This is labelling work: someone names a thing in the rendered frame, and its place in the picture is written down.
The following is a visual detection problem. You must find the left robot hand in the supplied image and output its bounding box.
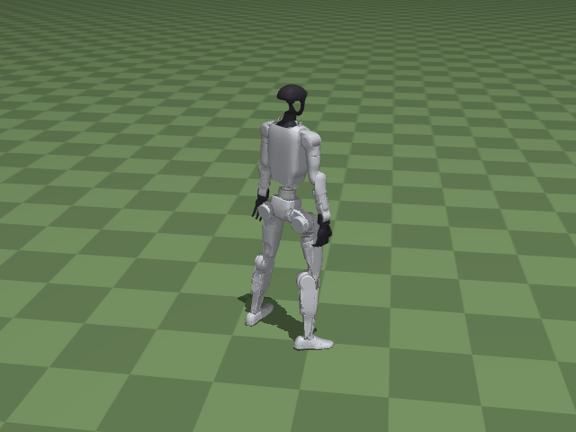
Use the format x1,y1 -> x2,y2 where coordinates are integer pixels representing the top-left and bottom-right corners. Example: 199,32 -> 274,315
252,188 -> 269,221

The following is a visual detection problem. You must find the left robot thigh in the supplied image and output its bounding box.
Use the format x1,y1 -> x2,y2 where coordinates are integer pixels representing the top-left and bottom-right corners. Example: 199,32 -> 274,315
256,199 -> 284,272

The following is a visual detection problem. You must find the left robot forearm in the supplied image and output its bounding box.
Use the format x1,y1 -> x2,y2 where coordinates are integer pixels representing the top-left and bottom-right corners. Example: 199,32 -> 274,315
258,162 -> 271,197

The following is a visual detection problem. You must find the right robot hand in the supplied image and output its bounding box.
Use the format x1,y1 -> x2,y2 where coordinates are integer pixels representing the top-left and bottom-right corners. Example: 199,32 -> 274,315
312,213 -> 332,247

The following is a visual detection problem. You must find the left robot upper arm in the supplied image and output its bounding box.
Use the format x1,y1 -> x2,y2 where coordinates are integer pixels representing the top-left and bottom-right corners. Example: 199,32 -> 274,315
260,121 -> 274,168

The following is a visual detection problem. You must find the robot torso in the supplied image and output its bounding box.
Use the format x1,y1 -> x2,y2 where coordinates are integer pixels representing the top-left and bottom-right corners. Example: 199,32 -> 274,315
268,116 -> 310,222

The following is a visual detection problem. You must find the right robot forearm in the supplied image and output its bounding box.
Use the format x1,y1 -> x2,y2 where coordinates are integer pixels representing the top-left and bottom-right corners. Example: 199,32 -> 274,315
312,173 -> 330,222

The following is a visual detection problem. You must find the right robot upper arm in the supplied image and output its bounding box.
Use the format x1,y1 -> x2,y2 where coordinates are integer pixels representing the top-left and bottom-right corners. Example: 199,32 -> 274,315
300,130 -> 325,185

